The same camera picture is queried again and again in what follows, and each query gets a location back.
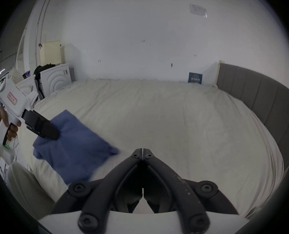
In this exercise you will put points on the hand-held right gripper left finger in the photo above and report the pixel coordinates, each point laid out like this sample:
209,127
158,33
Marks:
125,174

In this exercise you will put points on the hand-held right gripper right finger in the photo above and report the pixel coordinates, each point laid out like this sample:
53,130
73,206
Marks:
164,177

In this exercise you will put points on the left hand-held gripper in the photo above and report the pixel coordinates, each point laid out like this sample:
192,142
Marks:
11,99

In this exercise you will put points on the blue garment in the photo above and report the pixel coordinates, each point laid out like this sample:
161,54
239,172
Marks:
76,147

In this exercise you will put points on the person's left hand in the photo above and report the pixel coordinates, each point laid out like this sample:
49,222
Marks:
0,121

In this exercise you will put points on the white washing machine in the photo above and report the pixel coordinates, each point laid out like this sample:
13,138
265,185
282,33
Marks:
56,78
25,84

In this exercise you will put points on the bed with beige sheet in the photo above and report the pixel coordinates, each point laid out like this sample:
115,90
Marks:
164,121

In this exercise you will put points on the black garment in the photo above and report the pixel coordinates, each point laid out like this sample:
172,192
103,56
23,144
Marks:
41,71

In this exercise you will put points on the person's legs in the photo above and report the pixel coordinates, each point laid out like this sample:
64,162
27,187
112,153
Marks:
27,191

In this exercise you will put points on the cream panel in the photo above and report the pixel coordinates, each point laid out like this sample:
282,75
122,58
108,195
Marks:
51,52

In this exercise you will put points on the grey padded headboard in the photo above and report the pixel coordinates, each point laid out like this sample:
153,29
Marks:
268,101

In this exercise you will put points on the white wall socket plate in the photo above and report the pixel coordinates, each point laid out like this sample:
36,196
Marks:
198,10

